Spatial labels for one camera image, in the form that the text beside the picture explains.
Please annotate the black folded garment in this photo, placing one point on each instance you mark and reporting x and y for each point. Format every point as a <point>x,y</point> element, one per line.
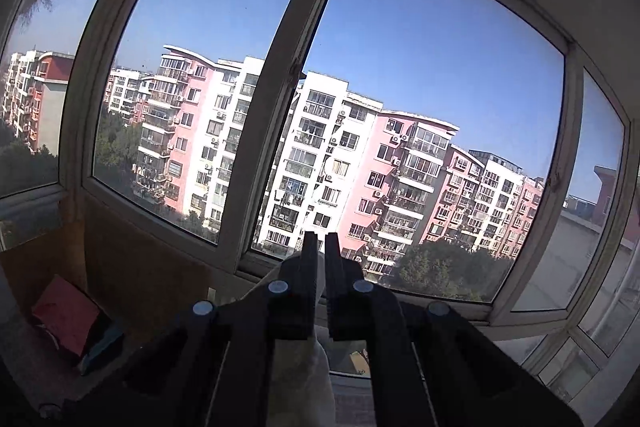
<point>102,324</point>

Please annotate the white window frame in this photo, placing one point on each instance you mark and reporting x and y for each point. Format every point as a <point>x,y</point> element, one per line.
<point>287,107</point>

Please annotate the white shirt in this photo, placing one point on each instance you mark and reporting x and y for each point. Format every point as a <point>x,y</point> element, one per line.
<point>305,382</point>

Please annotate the blue folded garment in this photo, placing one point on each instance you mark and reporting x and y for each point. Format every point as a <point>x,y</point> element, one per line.
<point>107,349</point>

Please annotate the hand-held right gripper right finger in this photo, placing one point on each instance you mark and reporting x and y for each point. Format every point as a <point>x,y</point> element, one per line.
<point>333,272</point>

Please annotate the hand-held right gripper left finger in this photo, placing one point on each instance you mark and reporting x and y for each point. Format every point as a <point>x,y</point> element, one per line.
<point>310,272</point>

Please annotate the wooden cabinet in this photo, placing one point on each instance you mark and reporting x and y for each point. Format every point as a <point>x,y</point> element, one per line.
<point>145,267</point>

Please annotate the pink folded garment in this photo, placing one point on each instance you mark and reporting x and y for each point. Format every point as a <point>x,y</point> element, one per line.
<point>65,317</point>

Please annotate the pink and white apartment buildings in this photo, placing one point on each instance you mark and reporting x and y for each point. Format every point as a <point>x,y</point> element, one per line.
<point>350,167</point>

